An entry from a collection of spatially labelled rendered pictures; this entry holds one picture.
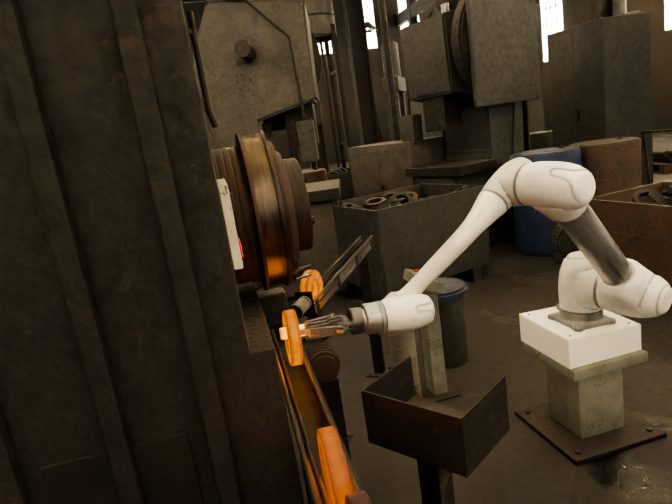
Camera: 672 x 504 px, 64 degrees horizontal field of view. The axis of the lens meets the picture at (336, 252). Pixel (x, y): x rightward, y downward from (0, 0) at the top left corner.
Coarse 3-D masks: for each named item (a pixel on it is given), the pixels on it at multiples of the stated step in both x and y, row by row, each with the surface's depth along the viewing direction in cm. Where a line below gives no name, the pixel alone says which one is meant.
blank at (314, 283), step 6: (306, 270) 218; (312, 270) 216; (312, 276) 216; (318, 276) 221; (300, 282) 213; (306, 282) 212; (312, 282) 216; (318, 282) 221; (300, 288) 212; (306, 288) 211; (312, 288) 222; (318, 288) 221; (312, 294) 215
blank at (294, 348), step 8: (288, 312) 145; (288, 320) 142; (296, 320) 142; (288, 328) 141; (296, 328) 141; (288, 336) 140; (296, 336) 140; (288, 344) 144; (296, 344) 140; (288, 352) 148; (296, 352) 141; (296, 360) 142
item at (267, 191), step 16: (256, 144) 145; (256, 160) 140; (272, 160) 139; (256, 176) 138; (272, 176) 139; (256, 192) 137; (272, 192) 138; (272, 208) 138; (272, 224) 138; (272, 240) 140; (288, 240) 140; (272, 256) 142; (288, 256) 142; (272, 272) 146; (288, 272) 147
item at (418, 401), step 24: (408, 360) 138; (384, 384) 131; (408, 384) 139; (504, 384) 121; (384, 408) 121; (408, 408) 116; (432, 408) 134; (480, 408) 113; (504, 408) 122; (384, 432) 123; (408, 432) 118; (432, 432) 113; (456, 432) 109; (480, 432) 113; (504, 432) 122; (408, 456) 120; (432, 456) 115; (456, 456) 110; (480, 456) 114; (432, 480) 127
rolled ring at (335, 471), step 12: (324, 432) 98; (336, 432) 98; (324, 444) 95; (336, 444) 95; (324, 456) 96; (336, 456) 93; (324, 468) 105; (336, 468) 92; (336, 480) 91; (348, 480) 91; (336, 492) 90; (348, 492) 91
